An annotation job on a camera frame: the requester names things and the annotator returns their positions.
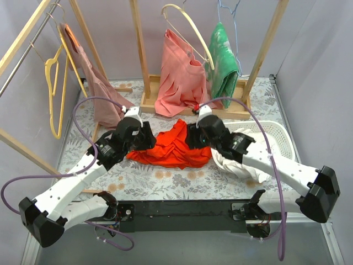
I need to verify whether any yellow plastic hanger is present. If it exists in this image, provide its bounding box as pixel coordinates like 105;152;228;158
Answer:
44;44;69;139

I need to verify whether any orange t-shirt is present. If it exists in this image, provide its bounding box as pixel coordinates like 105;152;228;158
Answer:
126;119;212;169

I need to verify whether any metal hanging rod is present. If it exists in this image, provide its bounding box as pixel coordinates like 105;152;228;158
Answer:
1;1;60;97

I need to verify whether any green white hanging cloth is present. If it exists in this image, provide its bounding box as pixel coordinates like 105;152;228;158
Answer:
205;22;239;98

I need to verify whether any white cloth in basket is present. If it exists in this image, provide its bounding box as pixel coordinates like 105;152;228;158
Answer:
211;128;272;183

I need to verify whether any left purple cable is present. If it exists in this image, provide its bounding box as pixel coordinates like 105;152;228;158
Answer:
0;96;135;251

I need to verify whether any wooden side clothes rack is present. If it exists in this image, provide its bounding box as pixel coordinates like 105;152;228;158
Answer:
0;0;133;194

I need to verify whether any yellow hanger under pink garment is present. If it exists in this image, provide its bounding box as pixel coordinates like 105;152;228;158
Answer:
57;23;87;97

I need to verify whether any cream wooden hanger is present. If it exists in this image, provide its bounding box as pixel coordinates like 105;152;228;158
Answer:
161;3;215;70

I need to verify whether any black base bar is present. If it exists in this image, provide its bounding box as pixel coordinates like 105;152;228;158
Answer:
85;199;274;234

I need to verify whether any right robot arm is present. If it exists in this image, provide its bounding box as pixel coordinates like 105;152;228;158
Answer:
185;115;340;223

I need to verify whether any blue wire hanger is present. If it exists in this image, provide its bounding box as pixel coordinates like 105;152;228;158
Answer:
217;0;243;77

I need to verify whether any white plastic laundry basket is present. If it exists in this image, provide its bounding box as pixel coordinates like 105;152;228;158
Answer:
225;120;296;161

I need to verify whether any salmon pink pleated garment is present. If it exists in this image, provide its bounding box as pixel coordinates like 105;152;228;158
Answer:
154;29;211;117

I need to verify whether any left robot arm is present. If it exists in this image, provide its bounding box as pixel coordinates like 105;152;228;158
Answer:
19;117;156;247

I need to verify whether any dusty pink hanging garment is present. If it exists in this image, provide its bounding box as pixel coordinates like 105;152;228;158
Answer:
60;24;133;128

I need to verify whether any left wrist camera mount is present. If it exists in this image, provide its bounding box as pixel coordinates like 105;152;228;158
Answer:
121;105;143;126

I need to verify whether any wooden rack with tray base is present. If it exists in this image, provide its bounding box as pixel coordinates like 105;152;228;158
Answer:
130;0;288;120

